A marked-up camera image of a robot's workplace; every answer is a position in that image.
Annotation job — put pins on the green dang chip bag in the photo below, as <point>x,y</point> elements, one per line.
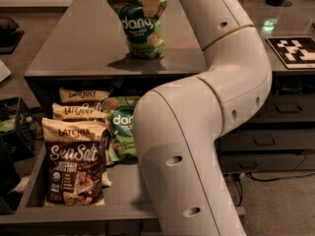
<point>143,34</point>
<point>120,110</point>

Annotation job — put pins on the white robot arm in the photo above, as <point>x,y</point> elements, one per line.
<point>175,125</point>

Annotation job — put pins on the grey counter cabinet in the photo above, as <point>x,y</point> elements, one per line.
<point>88,48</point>

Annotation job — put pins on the late july chip bag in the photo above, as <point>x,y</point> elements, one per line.
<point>72,113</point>
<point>90,98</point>

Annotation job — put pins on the front sea salt chip bag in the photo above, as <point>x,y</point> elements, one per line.
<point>74,162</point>

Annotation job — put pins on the open grey top drawer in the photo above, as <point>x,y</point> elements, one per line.
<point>127,211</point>

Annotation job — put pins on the black mat with dark object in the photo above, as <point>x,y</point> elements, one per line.
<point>10,35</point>

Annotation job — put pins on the black white marker tag board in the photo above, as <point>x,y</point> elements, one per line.
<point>296,52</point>

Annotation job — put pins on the white object at left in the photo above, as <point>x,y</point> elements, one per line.
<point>5,73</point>

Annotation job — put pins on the black crate on floor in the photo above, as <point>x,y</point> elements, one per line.
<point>15,129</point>

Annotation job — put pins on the closed drawer with handle middle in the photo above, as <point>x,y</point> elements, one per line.
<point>254,140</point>

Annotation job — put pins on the closed drawer with handle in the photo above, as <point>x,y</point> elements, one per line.
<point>254,140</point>
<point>266,162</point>
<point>287,108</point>

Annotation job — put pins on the closed drawer with handle upper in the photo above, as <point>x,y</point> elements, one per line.
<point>287,108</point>

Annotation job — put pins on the closed drawer with handle lower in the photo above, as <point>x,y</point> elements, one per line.
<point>266,162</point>

